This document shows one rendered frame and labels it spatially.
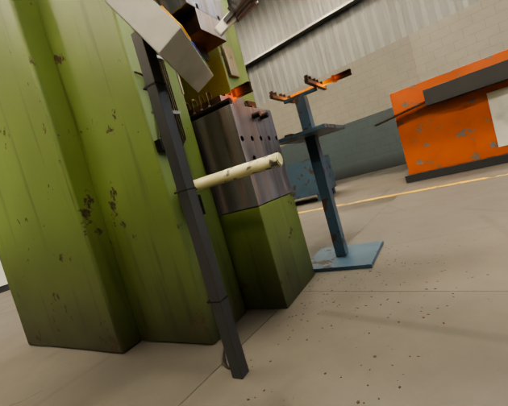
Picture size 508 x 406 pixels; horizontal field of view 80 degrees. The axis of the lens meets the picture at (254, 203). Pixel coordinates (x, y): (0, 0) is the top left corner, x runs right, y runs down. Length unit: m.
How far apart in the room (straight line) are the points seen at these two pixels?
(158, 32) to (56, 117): 0.85
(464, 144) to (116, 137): 4.11
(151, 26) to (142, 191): 0.66
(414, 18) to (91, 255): 8.63
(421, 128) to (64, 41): 4.08
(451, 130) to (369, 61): 4.90
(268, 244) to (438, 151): 3.64
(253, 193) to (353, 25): 8.44
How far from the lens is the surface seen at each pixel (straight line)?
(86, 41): 1.51
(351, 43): 9.41
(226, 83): 1.82
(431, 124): 4.67
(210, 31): 1.57
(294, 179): 5.16
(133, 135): 1.29
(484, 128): 4.65
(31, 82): 1.65
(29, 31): 1.74
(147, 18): 0.86
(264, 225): 1.30
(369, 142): 9.00
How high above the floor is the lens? 0.56
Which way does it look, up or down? 3 degrees down
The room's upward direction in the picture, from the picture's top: 16 degrees counter-clockwise
